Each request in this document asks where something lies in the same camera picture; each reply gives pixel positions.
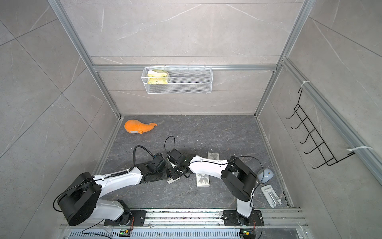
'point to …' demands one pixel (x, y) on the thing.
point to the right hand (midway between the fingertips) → (174, 173)
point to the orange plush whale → (135, 126)
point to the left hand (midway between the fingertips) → (167, 171)
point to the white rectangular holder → (270, 194)
